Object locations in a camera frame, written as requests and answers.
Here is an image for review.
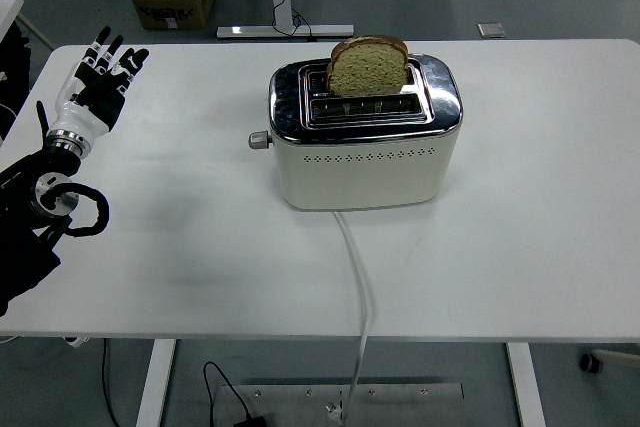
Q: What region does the black cable with adapter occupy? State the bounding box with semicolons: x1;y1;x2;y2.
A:
202;361;268;427

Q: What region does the brown cardboard box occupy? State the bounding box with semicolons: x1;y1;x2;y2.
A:
132;0;217;31

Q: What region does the brown bread slice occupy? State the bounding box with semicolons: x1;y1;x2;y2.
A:
326;35;410;98

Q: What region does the chair caster wheel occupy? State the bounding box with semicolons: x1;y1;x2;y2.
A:
578;346;640;374

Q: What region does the white side table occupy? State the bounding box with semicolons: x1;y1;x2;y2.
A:
0;0;55;51

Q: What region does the white toaster power cord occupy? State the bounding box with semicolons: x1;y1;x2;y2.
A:
324;210;376;423

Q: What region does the white chrome toaster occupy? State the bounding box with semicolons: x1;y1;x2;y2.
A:
248;53;464;211

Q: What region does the grey metal plate with screws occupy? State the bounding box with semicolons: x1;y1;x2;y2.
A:
214;383;466;427

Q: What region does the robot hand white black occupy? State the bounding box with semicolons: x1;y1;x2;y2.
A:
49;26;151;142

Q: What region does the thin black hanging cable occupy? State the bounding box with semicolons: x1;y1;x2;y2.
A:
101;338;122;427

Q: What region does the white table leg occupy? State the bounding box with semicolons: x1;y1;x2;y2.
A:
504;342;547;427
135;339;178;427

